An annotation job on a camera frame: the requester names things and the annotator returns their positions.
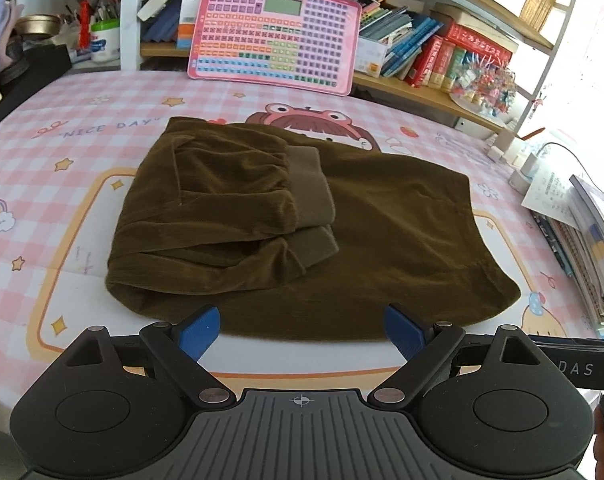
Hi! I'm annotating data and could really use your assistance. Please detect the colourful candy bouquet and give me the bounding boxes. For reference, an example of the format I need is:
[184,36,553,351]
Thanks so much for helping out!
[449,52,516,117]

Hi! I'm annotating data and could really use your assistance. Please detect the red dictionary book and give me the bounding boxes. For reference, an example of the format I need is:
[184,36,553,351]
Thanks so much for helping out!
[405,35,443,88]

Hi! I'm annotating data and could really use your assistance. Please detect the white green-lid pen jar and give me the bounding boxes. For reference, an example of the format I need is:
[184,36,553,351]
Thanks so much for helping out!
[90,18,121,63]

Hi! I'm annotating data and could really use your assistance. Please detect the white orange box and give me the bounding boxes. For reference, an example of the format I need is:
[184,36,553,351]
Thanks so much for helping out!
[176,0,200,50]

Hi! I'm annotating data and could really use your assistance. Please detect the wooden shelf board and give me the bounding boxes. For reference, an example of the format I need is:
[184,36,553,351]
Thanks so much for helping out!
[140,42,506,133]

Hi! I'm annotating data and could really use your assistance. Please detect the brown corduroy pants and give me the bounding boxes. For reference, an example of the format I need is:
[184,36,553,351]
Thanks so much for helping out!
[106,117,521,340]

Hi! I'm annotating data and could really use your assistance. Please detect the stack of notebooks right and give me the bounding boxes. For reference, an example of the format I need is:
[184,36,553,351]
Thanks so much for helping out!
[522,171,604,336]

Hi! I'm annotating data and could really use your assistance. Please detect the black box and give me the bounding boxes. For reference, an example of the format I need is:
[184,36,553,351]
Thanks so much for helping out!
[0,46,72,122]

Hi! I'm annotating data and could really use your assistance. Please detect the red tassel ornament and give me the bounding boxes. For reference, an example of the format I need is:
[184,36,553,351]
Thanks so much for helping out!
[78,0,93,50]

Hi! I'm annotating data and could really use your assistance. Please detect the white bookshelf upright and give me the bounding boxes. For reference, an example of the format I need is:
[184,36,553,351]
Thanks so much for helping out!
[120,0,142,72]

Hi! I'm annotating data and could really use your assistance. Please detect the pink learning keyboard tablet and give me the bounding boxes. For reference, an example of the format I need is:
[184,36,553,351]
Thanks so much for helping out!
[187,0,361,96]

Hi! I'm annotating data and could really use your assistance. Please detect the brass bowl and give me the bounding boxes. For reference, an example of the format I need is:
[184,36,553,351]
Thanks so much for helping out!
[14,14,62,39]

